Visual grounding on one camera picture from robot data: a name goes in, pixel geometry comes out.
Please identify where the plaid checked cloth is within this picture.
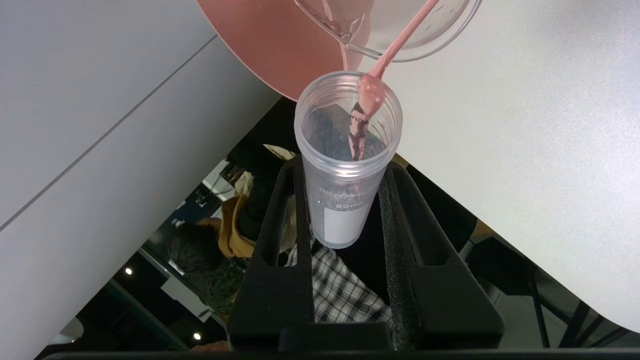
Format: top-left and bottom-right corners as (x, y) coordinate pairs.
(290, 244), (394, 326)

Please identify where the dark-haired person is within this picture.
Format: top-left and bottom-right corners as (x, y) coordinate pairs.
(167, 221), (223, 277)

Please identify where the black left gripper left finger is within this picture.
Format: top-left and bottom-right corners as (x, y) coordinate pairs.
(227, 155), (317, 351)

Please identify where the test tube with red pigment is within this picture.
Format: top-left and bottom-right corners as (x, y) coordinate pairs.
(294, 70), (404, 250)

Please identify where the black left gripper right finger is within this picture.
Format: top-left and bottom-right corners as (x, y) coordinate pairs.
(377, 161), (505, 351)

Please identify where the clear glass beaker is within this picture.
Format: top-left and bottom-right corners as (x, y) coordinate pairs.
(292, 0), (483, 63)

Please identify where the mustard yellow jacket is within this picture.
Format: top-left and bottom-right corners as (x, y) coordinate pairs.
(220, 192), (262, 260)

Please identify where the pink bowl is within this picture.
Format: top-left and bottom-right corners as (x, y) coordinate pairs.
(196, 0), (376, 102)

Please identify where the black chair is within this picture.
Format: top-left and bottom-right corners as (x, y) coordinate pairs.
(465, 235), (601, 349)

